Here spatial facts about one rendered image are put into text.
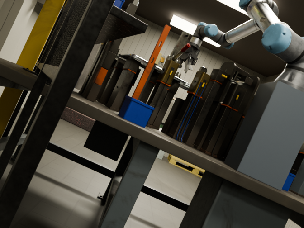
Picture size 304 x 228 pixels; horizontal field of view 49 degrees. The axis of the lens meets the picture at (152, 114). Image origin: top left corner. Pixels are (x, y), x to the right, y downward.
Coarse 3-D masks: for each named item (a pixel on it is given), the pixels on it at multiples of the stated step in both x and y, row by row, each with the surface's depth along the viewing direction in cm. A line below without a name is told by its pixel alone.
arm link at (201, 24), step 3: (198, 24) 215; (201, 24) 212; (204, 24) 212; (207, 24) 213; (198, 27) 213; (195, 30) 214; (198, 30) 211; (195, 33) 213; (198, 33) 212; (192, 36) 214; (195, 36) 212; (198, 36) 212; (201, 39) 213
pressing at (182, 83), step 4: (124, 56) 188; (128, 56) 182; (132, 56) 170; (136, 56) 170; (140, 60) 171; (144, 60) 171; (144, 64) 185; (144, 68) 195; (156, 68) 174; (160, 68) 175; (180, 80) 180; (180, 84) 198; (184, 84) 191; (188, 84) 182; (184, 88) 204; (188, 88) 200
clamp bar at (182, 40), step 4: (184, 32) 169; (180, 36) 170; (184, 36) 170; (188, 36) 170; (180, 40) 170; (184, 40) 170; (176, 44) 171; (180, 44) 170; (184, 44) 171; (176, 48) 170; (180, 48) 171; (172, 52) 171; (176, 52) 171; (172, 56) 171
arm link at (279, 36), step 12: (240, 0) 173; (252, 0) 163; (264, 0) 162; (252, 12) 163; (264, 12) 154; (264, 24) 149; (276, 24) 137; (264, 36) 141; (276, 36) 135; (288, 36) 133; (276, 48) 135; (288, 48) 135; (300, 48) 136; (288, 60) 140
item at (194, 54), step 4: (192, 44) 212; (196, 48) 214; (184, 52) 215; (188, 52) 212; (192, 52) 214; (196, 52) 215; (184, 56) 213; (192, 56) 212; (196, 56) 216; (184, 60) 212; (192, 60) 214; (196, 60) 215; (192, 64) 215
